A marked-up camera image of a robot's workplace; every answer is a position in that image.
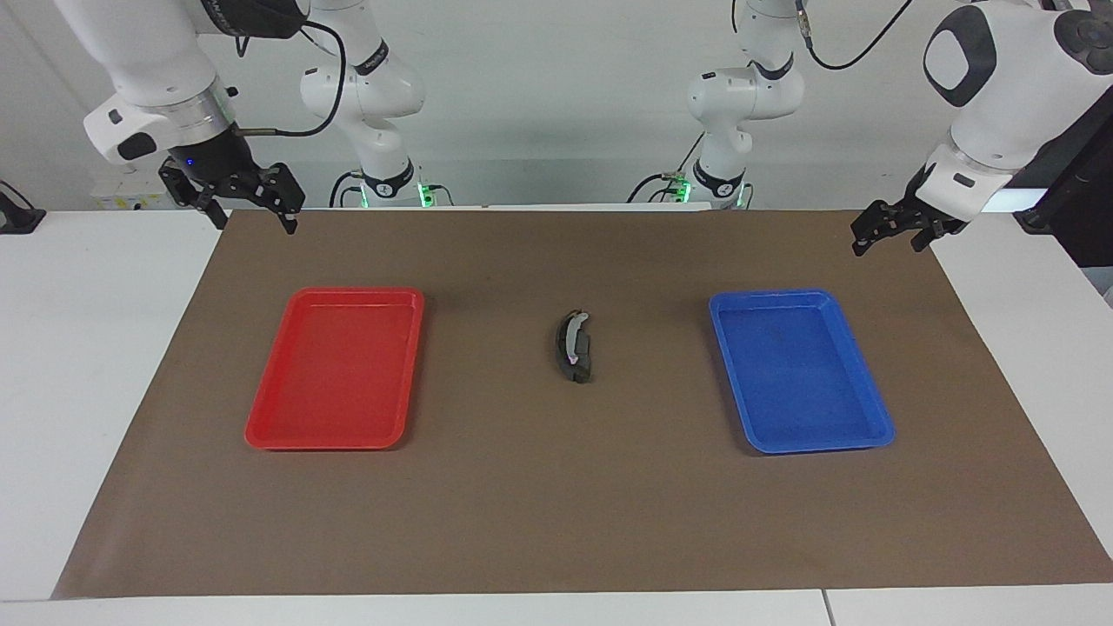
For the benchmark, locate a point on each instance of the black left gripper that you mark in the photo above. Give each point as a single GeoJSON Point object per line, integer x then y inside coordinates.
{"type": "Point", "coordinates": [930, 204]}

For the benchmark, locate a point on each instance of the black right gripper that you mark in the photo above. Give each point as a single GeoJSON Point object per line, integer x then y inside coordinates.
{"type": "Point", "coordinates": [217, 169]}

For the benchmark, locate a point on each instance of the dark grey brake pad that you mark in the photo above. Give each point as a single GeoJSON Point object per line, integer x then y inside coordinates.
{"type": "Point", "coordinates": [581, 372]}

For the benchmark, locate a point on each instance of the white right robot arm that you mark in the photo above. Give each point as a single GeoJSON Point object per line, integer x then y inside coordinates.
{"type": "Point", "coordinates": [156, 52]}

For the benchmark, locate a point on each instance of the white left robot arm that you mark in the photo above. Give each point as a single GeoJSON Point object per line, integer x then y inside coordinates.
{"type": "Point", "coordinates": [1000, 78]}

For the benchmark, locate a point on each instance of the blue plastic tray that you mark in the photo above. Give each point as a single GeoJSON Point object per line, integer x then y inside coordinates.
{"type": "Point", "coordinates": [800, 374]}

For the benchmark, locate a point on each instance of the red plastic tray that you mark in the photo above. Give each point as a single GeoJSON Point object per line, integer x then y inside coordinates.
{"type": "Point", "coordinates": [335, 374]}

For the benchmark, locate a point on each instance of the black monitor stand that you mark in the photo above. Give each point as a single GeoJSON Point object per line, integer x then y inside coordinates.
{"type": "Point", "coordinates": [1078, 174]}

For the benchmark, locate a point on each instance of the brown table mat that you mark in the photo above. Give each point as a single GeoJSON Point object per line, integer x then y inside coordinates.
{"type": "Point", "coordinates": [556, 487]}

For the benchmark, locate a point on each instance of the white wall socket box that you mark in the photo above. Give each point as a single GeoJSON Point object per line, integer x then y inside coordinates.
{"type": "Point", "coordinates": [130, 198]}

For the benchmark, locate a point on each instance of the black clamp mount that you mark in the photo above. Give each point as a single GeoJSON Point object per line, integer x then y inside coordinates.
{"type": "Point", "coordinates": [17, 217]}

